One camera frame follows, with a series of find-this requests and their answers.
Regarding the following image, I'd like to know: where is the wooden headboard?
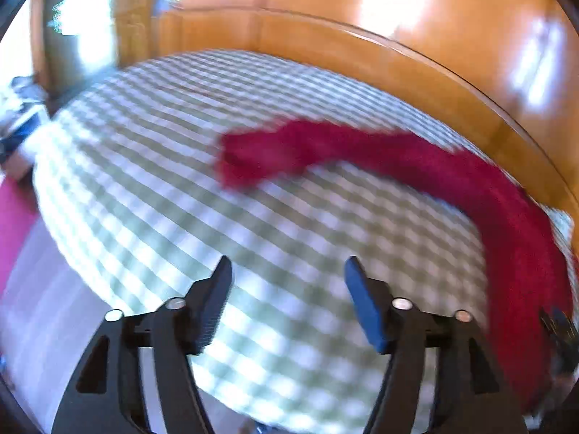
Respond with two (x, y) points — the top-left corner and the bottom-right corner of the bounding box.
(156, 7), (579, 218)

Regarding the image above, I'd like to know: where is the crimson towel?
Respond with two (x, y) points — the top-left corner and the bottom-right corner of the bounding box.
(215, 118), (574, 414)

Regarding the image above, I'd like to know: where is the green checked bedsheet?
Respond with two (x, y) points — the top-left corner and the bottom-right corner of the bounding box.
(31, 49), (579, 434)

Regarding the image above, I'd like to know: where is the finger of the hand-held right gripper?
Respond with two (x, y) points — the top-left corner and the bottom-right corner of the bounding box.
(538, 306), (579, 374)

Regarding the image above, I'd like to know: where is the pink cloth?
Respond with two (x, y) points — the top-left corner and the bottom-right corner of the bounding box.
(0, 175), (41, 292)

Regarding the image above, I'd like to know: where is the bright window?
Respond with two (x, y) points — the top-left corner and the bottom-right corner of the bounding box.
(45, 0), (121, 93)

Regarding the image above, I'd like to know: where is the bedside clutter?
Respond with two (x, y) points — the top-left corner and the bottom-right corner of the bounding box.
(0, 76), (51, 179)

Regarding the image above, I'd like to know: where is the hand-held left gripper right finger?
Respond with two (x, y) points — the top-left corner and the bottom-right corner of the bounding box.
(344, 256), (528, 434)

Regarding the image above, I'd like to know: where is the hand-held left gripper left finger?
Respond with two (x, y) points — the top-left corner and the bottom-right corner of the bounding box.
(51, 255), (233, 434)

